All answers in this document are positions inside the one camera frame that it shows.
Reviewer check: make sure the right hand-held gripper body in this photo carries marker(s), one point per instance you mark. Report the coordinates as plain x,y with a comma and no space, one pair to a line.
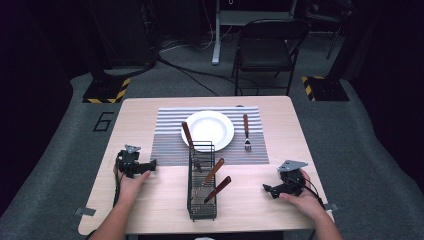
291,181

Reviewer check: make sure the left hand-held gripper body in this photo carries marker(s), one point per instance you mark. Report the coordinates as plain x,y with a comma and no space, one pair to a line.
128,162

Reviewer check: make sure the person's left hand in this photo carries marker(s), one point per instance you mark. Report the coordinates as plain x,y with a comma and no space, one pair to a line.
130,186

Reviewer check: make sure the person's right hand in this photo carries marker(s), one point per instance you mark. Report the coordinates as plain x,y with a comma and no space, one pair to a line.
306,201

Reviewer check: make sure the grey striped placemat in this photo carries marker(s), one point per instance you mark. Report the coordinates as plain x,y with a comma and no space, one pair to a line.
166,150

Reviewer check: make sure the grey tape strip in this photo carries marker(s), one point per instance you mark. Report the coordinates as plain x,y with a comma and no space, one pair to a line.
332,206
85,211

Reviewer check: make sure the white round plate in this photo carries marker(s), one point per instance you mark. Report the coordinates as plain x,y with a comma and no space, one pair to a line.
213,128

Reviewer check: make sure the black stand base striped edge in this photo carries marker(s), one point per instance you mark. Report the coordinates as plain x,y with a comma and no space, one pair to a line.
105,90
328,88

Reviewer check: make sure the black folding chair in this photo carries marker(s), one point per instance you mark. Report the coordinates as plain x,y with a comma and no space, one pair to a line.
266,53

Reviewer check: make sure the white metal desk frame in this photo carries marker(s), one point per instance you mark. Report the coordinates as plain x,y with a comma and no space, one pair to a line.
217,40

